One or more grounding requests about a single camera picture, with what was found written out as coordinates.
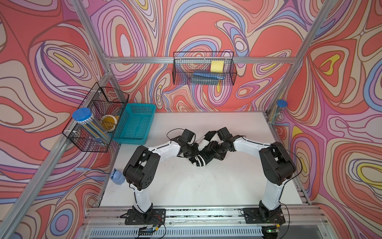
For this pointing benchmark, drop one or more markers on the blue pen in basket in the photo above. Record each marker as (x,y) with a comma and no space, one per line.
(210,75)

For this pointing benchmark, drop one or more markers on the left black wire basket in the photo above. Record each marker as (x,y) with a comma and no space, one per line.
(102,101)

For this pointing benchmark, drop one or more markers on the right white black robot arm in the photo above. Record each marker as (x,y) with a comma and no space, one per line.
(277,165)

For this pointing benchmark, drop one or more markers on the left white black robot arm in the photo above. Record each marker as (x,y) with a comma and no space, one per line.
(142,166)

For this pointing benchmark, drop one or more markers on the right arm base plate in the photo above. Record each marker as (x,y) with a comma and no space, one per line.
(263,216)

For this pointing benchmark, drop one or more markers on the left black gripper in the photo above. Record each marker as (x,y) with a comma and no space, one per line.
(196,150)

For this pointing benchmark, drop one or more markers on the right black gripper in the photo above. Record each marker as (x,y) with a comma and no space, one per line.
(212,146)

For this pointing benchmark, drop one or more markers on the back black wire basket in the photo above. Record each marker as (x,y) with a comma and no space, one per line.
(185,63)

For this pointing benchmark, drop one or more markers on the blue lid clear jar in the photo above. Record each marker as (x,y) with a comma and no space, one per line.
(85,117)

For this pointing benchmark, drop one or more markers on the aluminium rail front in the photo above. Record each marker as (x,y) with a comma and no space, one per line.
(295,215)

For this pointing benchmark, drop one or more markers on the black white checkered pillowcase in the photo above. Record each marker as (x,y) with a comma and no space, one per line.
(205,152)

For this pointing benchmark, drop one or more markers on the black wire basket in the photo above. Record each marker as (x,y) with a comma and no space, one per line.
(185,63)
(102,101)

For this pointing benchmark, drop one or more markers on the blue cap tube on frame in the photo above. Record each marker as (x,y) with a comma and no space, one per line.
(280,105)

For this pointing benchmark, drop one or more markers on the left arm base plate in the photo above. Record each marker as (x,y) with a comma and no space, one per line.
(151,217)

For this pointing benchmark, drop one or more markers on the yellow white cup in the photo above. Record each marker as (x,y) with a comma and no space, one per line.
(108,122)

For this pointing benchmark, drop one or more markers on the yellow sticky note pad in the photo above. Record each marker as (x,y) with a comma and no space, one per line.
(217,66)

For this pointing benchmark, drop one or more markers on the blue small object with cable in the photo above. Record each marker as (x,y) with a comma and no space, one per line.
(116,176)

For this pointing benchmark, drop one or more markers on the teal plastic basket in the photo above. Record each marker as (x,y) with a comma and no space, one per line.
(134,124)

